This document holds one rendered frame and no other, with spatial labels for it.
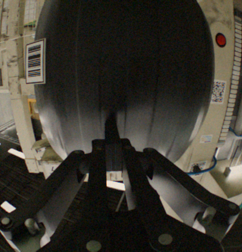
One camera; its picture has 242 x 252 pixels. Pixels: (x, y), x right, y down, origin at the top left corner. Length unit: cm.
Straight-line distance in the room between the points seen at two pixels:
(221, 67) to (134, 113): 37
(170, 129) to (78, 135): 13
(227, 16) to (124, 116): 46
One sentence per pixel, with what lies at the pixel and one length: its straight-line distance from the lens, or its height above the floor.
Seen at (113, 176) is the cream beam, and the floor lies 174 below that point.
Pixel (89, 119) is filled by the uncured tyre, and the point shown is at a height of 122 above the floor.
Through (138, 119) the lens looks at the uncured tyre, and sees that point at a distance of 22.
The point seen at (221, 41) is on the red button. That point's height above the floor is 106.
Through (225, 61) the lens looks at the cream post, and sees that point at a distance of 53.
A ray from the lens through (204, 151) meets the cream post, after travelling 59.
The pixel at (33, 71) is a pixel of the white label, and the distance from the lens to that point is 23.
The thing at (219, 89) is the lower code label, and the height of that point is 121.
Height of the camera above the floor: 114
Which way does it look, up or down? 24 degrees up
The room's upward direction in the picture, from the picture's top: 179 degrees counter-clockwise
